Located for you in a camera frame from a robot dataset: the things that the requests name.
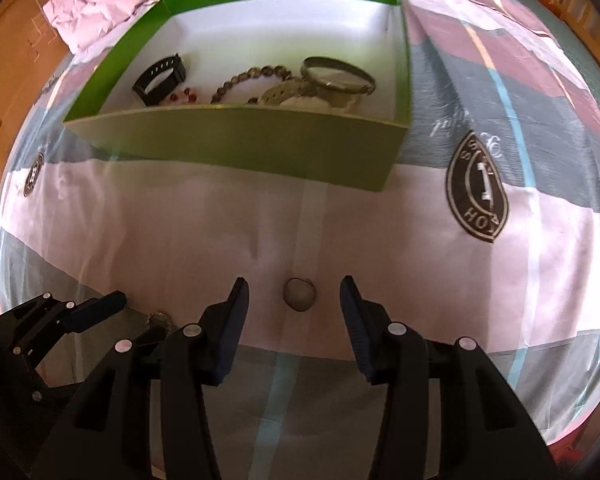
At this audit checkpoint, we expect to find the pink bead bracelet gold charm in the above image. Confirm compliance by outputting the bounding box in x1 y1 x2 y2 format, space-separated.
146 310 174 333

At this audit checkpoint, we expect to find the small silver ring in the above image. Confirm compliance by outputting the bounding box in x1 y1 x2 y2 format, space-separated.
282 276 318 313

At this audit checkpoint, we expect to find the red pink bead bracelet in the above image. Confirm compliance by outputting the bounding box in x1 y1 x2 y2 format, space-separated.
166 86 200 105

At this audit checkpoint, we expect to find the brown wooden bead bracelet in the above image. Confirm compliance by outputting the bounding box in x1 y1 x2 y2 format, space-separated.
209 64 294 106

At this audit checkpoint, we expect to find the silver bangle bracelet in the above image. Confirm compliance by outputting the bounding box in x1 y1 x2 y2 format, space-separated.
299 55 378 98

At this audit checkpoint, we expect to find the plaid bed quilt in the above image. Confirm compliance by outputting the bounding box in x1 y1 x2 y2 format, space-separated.
0 0 600 479

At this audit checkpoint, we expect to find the black wrist watch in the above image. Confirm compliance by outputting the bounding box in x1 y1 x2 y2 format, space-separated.
132 54 186 106

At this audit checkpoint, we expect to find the green cardboard box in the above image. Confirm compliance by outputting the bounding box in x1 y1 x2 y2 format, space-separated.
64 0 411 192

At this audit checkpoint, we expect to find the wooden headboard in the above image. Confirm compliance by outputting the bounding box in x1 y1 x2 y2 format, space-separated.
0 0 74 271

